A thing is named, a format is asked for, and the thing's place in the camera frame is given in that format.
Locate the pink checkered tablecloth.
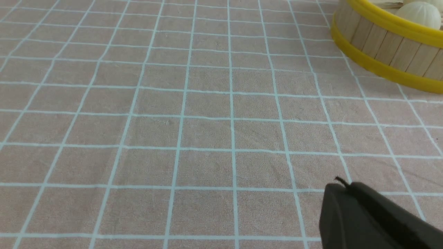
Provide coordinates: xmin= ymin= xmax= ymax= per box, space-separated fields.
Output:
xmin=0 ymin=0 xmax=442 ymax=249

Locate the bamboo steamer tray yellow rim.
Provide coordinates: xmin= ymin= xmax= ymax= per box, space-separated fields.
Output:
xmin=331 ymin=0 xmax=442 ymax=94

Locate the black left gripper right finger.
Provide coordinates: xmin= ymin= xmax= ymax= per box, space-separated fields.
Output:
xmin=335 ymin=176 xmax=443 ymax=249

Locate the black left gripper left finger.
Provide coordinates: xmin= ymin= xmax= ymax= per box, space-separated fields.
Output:
xmin=319 ymin=183 xmax=402 ymax=249

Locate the white bun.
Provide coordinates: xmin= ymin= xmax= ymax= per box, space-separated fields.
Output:
xmin=403 ymin=0 xmax=443 ymax=12
xmin=395 ymin=2 xmax=442 ymax=30

